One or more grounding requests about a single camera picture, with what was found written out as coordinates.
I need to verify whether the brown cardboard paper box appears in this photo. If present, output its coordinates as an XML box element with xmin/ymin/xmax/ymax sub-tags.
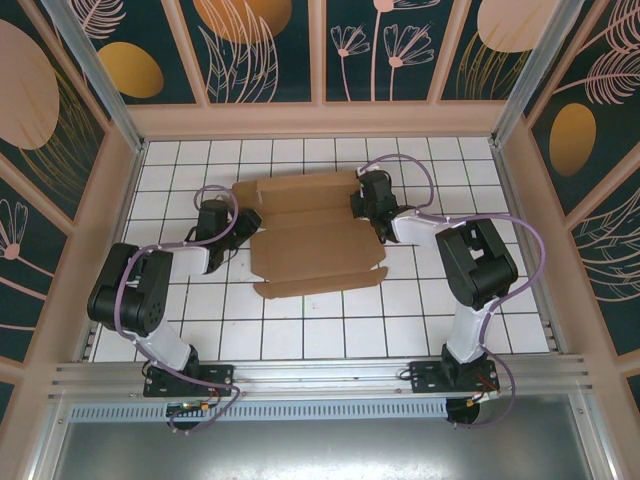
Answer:
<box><xmin>230</xmin><ymin>168</ymin><xmax>389</xmax><ymax>300</ymax></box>

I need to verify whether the yellow power connector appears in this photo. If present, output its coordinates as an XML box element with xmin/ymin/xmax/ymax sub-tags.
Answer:
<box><xmin>466</xmin><ymin>388</ymin><xmax>502</xmax><ymax>407</ymax></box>
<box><xmin>167</xmin><ymin>399</ymin><xmax>217</xmax><ymax>417</ymax></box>

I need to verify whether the grey metal sheet panel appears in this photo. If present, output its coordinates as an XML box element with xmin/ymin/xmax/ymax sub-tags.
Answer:
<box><xmin>28</xmin><ymin>393</ymin><xmax>617</xmax><ymax>480</ymax></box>

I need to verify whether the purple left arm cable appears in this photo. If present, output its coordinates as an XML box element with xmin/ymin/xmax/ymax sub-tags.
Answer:
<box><xmin>114</xmin><ymin>183</ymin><xmax>242</xmax><ymax>436</ymax></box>

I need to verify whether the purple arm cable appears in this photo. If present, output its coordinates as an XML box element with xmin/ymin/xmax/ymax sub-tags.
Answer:
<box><xmin>114</xmin><ymin>183</ymin><xmax>242</xmax><ymax>436</ymax></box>
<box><xmin>356</xmin><ymin>153</ymin><xmax>547</xmax><ymax>431</ymax></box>

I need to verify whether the aluminium table side rail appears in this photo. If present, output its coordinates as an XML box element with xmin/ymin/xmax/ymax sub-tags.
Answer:
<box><xmin>73</xmin><ymin>143</ymin><xmax>147</xmax><ymax>362</ymax></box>
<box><xmin>489</xmin><ymin>143</ymin><xmax>565</xmax><ymax>355</ymax></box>

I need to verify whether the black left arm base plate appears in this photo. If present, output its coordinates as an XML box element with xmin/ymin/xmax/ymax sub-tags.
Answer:
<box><xmin>142</xmin><ymin>363</ymin><xmax>236</xmax><ymax>399</ymax></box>

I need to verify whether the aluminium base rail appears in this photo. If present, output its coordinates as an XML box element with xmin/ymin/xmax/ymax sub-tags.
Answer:
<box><xmin>47</xmin><ymin>353</ymin><xmax>595</xmax><ymax>402</ymax></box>

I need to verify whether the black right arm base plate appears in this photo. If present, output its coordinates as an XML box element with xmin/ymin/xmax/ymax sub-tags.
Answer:
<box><xmin>408</xmin><ymin>359</ymin><xmax>502</xmax><ymax>394</ymax></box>

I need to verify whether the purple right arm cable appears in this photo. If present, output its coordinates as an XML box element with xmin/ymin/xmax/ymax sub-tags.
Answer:
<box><xmin>356</xmin><ymin>153</ymin><xmax>547</xmax><ymax>431</ymax></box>

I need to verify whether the aluminium frame post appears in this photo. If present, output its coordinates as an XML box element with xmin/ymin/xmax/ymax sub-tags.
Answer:
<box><xmin>41</xmin><ymin>0</ymin><xmax>147</xmax><ymax>154</ymax></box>
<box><xmin>489</xmin><ymin>0</ymin><xmax>584</xmax><ymax>147</ymax></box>

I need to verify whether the slotted grey cable duct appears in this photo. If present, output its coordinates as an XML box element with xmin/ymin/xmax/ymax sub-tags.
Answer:
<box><xmin>66</xmin><ymin>399</ymin><xmax>450</xmax><ymax>422</ymax></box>

